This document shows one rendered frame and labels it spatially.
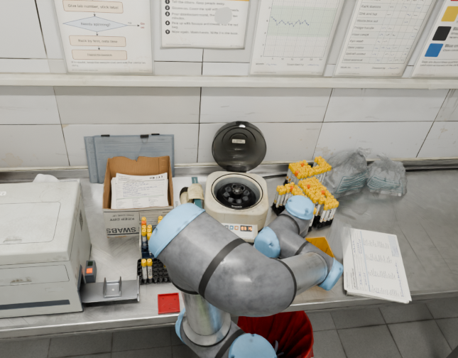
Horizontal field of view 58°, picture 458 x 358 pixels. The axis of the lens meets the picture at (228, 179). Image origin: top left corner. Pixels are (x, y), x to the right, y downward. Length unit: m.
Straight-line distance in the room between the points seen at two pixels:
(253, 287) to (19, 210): 0.82
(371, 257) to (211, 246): 1.04
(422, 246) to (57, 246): 1.31
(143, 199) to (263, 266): 0.99
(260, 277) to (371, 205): 1.25
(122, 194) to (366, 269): 0.94
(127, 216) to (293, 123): 0.77
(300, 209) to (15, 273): 0.78
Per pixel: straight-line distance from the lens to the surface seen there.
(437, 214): 1.97
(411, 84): 1.81
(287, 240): 1.04
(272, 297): 0.68
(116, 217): 1.49
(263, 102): 1.65
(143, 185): 1.66
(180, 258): 0.68
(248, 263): 0.65
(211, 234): 0.67
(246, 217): 1.51
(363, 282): 1.55
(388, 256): 1.67
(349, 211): 1.79
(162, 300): 1.39
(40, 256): 1.19
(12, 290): 1.33
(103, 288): 1.35
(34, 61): 1.57
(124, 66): 1.52
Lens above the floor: 2.05
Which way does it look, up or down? 41 degrees down
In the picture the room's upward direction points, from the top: 7 degrees clockwise
